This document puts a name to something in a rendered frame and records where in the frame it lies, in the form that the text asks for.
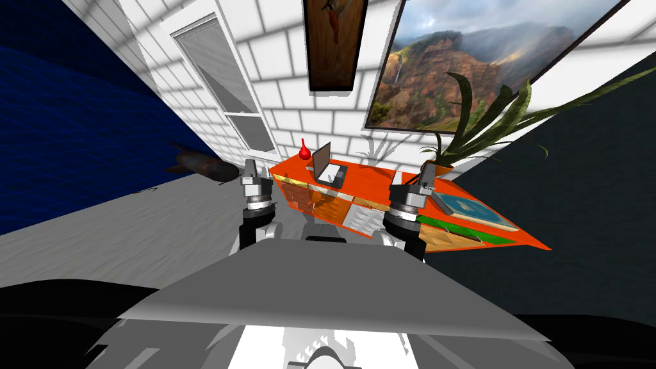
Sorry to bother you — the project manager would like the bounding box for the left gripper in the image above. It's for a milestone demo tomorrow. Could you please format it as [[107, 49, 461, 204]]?
[[240, 158, 274, 201]]

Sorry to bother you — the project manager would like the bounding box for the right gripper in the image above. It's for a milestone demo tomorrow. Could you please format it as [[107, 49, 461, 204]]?
[[388, 161, 438, 209]]

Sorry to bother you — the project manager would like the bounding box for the orange cabinet with drawers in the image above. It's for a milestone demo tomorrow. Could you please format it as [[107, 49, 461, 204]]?
[[268, 156, 552, 255]]

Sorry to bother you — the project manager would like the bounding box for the dark brown oblong object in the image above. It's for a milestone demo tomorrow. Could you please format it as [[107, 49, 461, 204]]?
[[163, 143, 242, 184]]

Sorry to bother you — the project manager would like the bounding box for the green potted plant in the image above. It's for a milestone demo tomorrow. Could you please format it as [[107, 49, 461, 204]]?
[[417, 65, 656, 179]]

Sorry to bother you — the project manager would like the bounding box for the grey open laptop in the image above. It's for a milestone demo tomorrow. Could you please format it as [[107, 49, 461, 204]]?
[[306, 141, 350, 187]]

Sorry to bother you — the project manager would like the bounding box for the blue book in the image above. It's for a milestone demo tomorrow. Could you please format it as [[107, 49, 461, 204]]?
[[430, 190, 520, 233]]

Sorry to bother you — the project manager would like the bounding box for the white framed window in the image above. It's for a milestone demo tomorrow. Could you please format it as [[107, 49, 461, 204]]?
[[158, 12, 283, 161]]

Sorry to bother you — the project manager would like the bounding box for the large mountain landscape picture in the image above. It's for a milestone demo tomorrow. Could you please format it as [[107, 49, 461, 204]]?
[[363, 0, 632, 136]]

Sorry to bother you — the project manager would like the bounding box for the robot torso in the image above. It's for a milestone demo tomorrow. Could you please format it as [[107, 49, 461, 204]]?
[[86, 234, 571, 369]]

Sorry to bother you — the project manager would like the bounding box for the dark framed bird picture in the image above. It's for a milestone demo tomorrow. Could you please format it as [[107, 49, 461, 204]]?
[[302, 0, 370, 94]]

